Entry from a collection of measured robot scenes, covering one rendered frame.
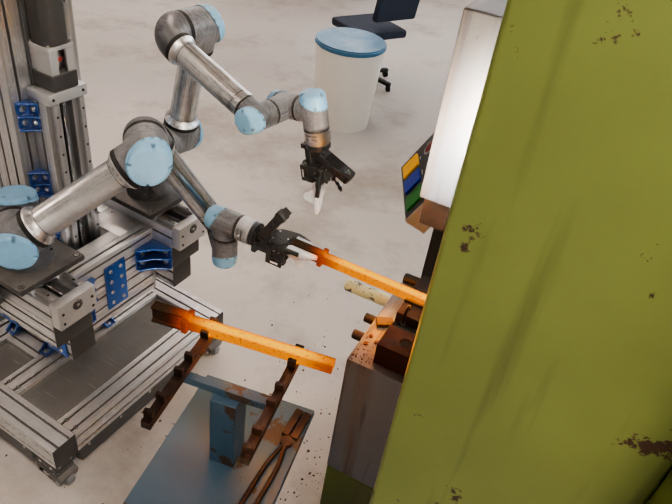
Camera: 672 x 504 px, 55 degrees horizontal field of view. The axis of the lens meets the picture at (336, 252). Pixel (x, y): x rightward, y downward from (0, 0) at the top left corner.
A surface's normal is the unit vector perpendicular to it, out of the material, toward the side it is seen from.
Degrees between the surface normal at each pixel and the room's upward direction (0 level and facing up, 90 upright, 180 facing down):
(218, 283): 0
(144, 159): 86
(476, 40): 90
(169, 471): 0
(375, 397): 90
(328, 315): 0
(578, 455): 90
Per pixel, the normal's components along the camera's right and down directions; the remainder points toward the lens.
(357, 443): -0.45, 0.50
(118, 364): 0.12, -0.79
